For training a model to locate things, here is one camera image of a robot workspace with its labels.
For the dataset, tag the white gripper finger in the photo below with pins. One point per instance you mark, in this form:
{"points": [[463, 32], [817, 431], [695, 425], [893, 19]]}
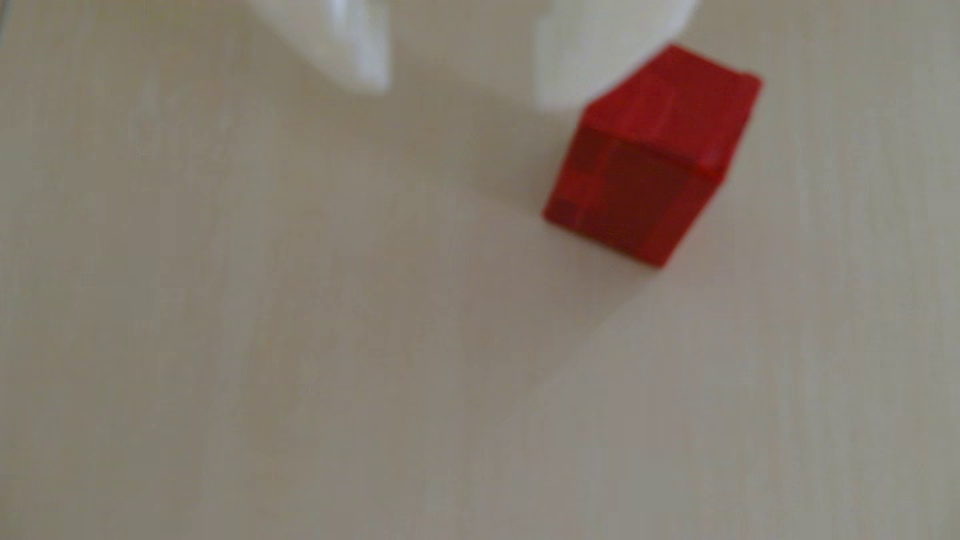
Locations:
{"points": [[337, 37], [600, 45]]}

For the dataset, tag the red block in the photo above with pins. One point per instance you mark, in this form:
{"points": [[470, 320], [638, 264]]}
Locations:
{"points": [[645, 157]]}

